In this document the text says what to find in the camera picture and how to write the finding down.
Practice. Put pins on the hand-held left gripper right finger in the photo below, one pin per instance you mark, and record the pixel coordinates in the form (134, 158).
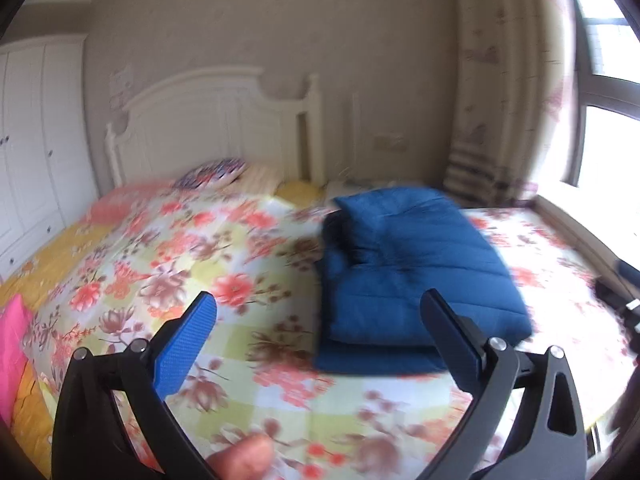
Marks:
(450, 345)

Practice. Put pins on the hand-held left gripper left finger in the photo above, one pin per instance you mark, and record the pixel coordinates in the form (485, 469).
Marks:
(182, 350)

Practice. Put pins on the blue quilted jacket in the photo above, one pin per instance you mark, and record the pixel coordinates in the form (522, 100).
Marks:
(415, 270)

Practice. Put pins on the person's left hand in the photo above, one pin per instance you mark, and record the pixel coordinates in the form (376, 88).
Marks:
(240, 457)

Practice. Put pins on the window sill ledge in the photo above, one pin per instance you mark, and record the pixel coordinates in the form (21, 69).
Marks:
(590, 225)

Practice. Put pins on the pink blanket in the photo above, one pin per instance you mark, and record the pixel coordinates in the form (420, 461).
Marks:
(135, 195)

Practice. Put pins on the pink cloth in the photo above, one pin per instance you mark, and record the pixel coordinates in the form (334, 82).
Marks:
(12, 355)

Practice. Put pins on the white nightstand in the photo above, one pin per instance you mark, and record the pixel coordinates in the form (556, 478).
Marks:
(380, 184)

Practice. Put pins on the patterned pillow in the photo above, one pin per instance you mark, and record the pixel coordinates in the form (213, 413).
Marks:
(212, 174)

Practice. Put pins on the window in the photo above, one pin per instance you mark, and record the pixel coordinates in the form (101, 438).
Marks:
(615, 135)

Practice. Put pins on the cream pillow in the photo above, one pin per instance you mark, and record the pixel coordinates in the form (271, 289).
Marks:
(262, 177)

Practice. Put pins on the yellow blanket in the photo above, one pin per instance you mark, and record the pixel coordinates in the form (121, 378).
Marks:
(300, 189)

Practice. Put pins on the white bed headboard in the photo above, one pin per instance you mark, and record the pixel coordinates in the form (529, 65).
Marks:
(200, 125)

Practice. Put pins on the white wardrobe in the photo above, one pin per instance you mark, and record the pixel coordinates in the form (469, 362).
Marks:
(40, 150)

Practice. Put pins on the printed curtain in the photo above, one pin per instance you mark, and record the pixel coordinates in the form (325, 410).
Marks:
(510, 85)

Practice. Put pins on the paper wall notice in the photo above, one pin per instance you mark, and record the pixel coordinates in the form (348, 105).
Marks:
(121, 80)

